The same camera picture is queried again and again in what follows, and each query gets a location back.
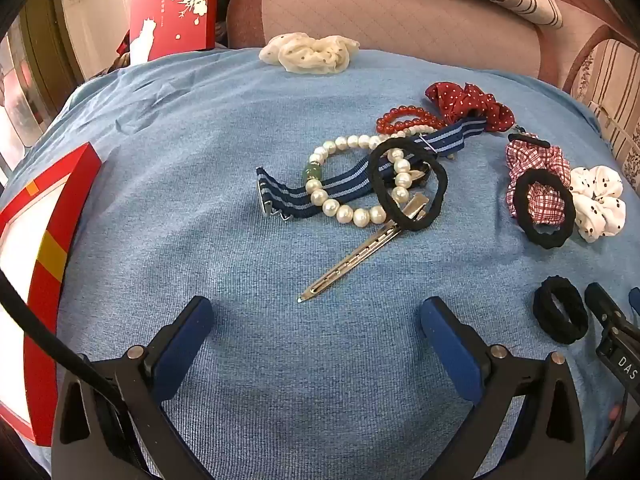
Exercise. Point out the white black dotted scrunchie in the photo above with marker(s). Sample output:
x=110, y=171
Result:
x=600, y=210

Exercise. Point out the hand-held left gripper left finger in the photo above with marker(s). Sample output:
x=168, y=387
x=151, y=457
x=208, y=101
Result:
x=192, y=327

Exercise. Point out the cream scrunchie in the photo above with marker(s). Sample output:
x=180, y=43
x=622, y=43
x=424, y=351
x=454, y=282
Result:
x=305, y=52

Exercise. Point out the pink sofa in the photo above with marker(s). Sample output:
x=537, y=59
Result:
x=400, y=25

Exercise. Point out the red polka dot scrunchie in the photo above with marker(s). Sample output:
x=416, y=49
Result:
x=465, y=102

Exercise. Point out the blue cloth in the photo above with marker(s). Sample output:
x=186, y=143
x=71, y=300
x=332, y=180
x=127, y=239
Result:
x=200, y=160

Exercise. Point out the red box with white inside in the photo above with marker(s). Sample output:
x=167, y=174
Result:
x=50, y=310

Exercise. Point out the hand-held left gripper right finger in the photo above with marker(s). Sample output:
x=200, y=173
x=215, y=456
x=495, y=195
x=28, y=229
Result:
x=442, y=332

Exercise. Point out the red gift box, white blossoms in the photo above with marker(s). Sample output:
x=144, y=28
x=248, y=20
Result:
x=170, y=10

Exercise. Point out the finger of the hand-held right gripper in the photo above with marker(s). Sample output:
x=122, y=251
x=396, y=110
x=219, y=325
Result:
x=602, y=305

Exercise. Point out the striped floral cushion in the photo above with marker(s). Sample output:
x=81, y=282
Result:
x=615, y=75

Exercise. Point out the silver hair clip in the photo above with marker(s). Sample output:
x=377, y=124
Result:
x=350, y=260

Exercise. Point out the red checked scrunchie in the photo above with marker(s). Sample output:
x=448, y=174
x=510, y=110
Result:
x=540, y=160

